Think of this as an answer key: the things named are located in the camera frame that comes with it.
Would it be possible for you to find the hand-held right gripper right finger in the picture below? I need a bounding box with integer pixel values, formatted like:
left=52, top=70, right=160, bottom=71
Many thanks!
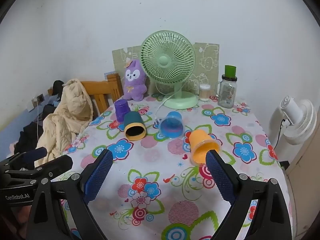
left=205, top=149, right=293, bottom=240

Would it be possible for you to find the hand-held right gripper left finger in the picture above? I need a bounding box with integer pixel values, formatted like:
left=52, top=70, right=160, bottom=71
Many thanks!
left=29, top=149, right=114, bottom=240

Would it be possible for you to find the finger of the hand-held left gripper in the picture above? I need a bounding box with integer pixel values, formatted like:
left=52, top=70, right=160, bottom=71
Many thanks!
left=0, top=147, right=48, bottom=167
left=4, top=154, right=73, bottom=183

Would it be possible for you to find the orange plastic cup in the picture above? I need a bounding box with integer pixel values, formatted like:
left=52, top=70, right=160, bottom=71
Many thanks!
left=188, top=129, right=222, bottom=167

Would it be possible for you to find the teal cup with yellow rim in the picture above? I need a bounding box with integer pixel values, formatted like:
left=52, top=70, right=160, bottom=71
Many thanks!
left=124, top=112, right=147, bottom=141

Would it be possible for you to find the blue plastic cup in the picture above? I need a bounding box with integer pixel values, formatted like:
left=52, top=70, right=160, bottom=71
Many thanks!
left=159, top=111, right=184, bottom=138

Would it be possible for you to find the purple plastic cup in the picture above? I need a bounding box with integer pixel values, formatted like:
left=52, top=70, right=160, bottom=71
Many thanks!
left=114, top=99, right=131, bottom=123

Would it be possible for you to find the dark clothes pile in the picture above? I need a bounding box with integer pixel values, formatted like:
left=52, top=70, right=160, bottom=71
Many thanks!
left=14, top=80, right=65, bottom=157

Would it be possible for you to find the beige blanket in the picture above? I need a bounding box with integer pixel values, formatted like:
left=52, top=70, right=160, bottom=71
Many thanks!
left=34, top=79, right=93, bottom=168

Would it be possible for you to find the floral tablecloth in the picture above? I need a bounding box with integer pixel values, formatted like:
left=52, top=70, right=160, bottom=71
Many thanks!
left=51, top=94, right=293, bottom=240

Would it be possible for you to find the wooden chair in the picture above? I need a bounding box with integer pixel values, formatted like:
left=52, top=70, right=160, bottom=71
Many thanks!
left=49, top=73, right=124, bottom=120

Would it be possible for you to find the wooden cabinet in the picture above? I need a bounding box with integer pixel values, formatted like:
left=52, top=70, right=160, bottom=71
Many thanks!
left=285, top=127, right=320, bottom=230

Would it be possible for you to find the glass jar with green lid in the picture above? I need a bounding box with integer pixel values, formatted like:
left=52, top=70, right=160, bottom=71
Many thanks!
left=215, top=65, right=238, bottom=109

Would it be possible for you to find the cotton swab container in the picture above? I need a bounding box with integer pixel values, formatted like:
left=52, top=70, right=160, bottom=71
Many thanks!
left=199, top=84, right=211, bottom=102

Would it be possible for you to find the white standing fan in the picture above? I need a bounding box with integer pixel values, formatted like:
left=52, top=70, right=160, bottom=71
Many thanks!
left=271, top=95, right=317, bottom=145

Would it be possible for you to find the purple plush toy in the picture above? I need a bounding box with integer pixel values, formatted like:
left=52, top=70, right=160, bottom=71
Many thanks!
left=122, top=59, right=148, bottom=102

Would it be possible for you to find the green printed board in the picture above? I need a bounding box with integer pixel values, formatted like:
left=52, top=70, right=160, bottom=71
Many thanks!
left=112, top=42, right=220, bottom=98

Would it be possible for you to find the green desk fan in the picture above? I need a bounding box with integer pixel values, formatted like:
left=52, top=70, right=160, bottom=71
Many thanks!
left=140, top=30, right=199, bottom=110

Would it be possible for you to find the white charging cable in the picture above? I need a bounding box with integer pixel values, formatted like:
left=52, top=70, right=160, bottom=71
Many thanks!
left=36, top=100, right=41, bottom=140

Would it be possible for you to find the wall socket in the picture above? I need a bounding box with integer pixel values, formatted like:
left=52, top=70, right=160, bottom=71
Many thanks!
left=32, top=94, right=45, bottom=112

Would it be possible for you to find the black fan cable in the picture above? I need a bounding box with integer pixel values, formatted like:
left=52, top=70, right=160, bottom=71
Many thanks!
left=274, top=118, right=287, bottom=151

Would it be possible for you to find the white fan cable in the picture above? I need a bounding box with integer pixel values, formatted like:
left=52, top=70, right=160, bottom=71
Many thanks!
left=154, top=92, right=175, bottom=125

